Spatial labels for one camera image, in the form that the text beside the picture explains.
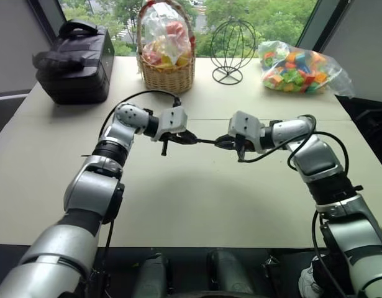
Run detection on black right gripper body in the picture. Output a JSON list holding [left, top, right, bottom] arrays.
[[231, 135, 257, 153]]

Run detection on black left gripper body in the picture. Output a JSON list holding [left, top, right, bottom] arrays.
[[158, 132, 181, 144]]

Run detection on woven wicker basket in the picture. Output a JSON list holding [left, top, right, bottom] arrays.
[[136, 0, 197, 94]]

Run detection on large clear bag colourful blocks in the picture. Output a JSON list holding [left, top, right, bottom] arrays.
[[257, 40, 356, 99]]

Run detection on clear bag of colourful toys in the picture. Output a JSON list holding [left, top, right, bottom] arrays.
[[142, 1, 193, 68]]

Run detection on black fabric carry bag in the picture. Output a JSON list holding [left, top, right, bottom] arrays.
[[31, 19, 116, 105]]

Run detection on white sneaker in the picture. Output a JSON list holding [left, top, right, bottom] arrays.
[[298, 261, 324, 296]]

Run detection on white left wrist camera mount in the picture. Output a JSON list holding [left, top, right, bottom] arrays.
[[150, 106, 189, 142]]

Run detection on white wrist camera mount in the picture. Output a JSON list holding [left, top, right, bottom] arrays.
[[150, 106, 189, 142], [227, 111, 266, 147]]

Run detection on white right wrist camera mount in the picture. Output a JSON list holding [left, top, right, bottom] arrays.
[[227, 111, 266, 147]]

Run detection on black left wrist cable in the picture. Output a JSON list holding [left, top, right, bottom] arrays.
[[99, 89, 183, 141]]

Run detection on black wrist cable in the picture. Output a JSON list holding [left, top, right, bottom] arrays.
[[99, 89, 183, 141], [237, 114, 350, 174]]

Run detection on black wire ball stand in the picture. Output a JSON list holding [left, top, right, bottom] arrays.
[[210, 19, 257, 84]]

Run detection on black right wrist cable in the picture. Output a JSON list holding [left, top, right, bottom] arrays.
[[237, 114, 350, 174]]

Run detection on black left elbow cable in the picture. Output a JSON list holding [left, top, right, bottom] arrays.
[[102, 217, 116, 250]]

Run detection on black elbow cable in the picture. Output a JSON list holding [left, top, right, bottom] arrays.
[[102, 217, 116, 250], [311, 210, 348, 298]]

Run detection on black right elbow cable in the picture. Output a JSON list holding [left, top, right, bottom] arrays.
[[311, 210, 348, 298]]

